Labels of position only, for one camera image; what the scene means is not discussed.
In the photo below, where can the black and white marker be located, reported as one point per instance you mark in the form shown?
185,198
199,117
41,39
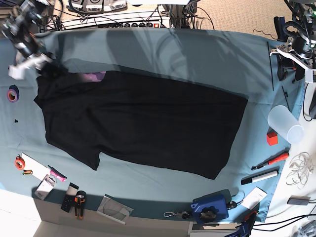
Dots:
260,177

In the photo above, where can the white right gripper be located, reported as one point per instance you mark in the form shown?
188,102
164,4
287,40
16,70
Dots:
38,61

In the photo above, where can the gold battery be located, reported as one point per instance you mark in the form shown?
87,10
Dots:
27,172

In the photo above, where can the orange black pliers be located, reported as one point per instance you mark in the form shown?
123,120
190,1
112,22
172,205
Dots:
80,200

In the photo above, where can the purple tape roll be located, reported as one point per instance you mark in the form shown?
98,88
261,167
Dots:
13,94

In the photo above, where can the black t-shirt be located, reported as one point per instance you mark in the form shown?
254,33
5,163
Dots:
140,119

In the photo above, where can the silver carabiner keyring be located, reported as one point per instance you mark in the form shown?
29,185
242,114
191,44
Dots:
183,215

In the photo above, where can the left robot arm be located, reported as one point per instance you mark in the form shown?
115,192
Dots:
298,36

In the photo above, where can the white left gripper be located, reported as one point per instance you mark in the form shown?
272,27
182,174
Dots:
300,57

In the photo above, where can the short black rod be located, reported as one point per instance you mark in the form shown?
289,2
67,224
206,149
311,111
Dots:
285,96

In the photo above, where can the translucent plastic cup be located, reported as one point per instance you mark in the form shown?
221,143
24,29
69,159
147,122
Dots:
283,122

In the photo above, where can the white booklet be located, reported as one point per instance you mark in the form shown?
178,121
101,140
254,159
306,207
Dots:
253,198

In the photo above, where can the red cube block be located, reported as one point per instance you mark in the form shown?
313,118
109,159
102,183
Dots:
272,138

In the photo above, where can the orange tape roll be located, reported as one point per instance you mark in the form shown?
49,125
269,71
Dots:
19,163

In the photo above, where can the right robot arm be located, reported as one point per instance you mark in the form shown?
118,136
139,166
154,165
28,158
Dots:
16,28

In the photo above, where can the clear cd sleeve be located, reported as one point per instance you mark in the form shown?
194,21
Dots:
114,210

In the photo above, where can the battery blister pack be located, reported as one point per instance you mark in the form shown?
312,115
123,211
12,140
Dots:
45,187

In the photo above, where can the long black rod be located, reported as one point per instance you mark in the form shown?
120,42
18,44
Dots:
270,63

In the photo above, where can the white paper sheet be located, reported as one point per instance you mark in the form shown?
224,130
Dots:
39,170

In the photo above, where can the grey phone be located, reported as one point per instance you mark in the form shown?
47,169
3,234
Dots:
294,200

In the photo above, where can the blue case with knob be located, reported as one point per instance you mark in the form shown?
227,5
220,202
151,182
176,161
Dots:
209,209

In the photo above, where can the red handled screwdriver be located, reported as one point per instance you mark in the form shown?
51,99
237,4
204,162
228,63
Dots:
271,161

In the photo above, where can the pink packaged item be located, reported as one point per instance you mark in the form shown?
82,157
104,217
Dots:
57,174

